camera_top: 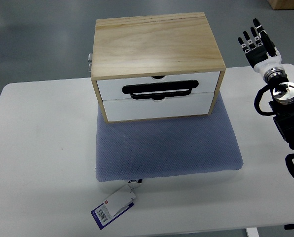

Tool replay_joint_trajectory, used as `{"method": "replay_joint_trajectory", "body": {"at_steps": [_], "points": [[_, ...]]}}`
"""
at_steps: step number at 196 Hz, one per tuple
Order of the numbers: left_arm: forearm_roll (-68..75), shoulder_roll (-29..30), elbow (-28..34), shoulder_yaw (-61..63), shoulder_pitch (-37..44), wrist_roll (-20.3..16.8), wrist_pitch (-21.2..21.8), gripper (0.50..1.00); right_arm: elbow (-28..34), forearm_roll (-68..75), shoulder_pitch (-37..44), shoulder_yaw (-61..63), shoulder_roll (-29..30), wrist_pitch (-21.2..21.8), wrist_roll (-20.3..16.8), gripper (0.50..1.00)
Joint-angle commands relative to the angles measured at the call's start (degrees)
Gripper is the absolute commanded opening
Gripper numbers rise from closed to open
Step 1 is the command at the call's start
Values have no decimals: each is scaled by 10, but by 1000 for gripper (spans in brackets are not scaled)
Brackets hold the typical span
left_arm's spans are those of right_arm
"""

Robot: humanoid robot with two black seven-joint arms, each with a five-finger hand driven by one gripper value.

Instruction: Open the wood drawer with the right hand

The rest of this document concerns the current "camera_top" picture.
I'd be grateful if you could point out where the black drawer handle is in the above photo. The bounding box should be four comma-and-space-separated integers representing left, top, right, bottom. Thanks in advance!
122, 80, 199, 100

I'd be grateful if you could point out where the white table leg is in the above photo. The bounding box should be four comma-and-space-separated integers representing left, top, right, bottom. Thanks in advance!
245, 227, 260, 237

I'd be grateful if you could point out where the wooden drawer cabinet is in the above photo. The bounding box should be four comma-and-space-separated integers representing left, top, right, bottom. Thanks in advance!
91, 12, 226, 123

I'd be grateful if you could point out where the metal latch on cabinet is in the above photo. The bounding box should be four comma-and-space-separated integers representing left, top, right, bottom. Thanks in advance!
88, 53, 92, 72

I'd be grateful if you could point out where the cardboard box corner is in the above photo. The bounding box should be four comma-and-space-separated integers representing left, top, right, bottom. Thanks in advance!
268, 0, 294, 10

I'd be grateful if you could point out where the white drawer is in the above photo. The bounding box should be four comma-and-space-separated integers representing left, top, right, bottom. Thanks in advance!
97, 72, 220, 100
103, 92, 214, 122

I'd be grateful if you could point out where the white blue product tag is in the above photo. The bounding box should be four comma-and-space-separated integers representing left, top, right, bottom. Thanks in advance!
91, 184, 136, 230

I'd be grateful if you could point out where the blue mesh cushion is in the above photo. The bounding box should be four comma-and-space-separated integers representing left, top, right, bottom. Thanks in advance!
96, 96, 243, 182

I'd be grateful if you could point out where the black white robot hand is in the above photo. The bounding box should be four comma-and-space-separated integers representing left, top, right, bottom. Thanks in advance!
238, 18, 288, 84

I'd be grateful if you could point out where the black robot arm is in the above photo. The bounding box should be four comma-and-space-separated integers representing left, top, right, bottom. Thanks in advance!
254, 75, 294, 150

